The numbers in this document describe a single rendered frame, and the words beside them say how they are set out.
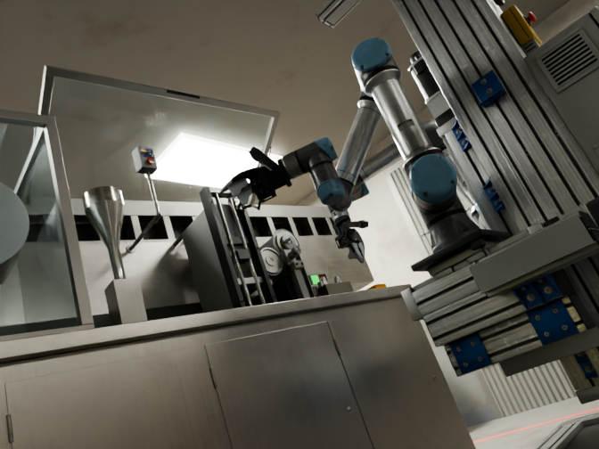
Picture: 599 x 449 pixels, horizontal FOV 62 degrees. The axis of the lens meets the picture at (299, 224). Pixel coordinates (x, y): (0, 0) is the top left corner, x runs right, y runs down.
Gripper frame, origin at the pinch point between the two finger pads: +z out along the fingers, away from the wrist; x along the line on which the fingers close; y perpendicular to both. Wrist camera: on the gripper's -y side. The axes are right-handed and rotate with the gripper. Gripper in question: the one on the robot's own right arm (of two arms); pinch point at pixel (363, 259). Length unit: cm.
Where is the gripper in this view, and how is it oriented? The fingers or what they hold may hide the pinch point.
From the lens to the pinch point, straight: 208.5
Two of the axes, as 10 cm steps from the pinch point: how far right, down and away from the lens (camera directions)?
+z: 3.3, 8.7, -3.6
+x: -7.4, 0.0, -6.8
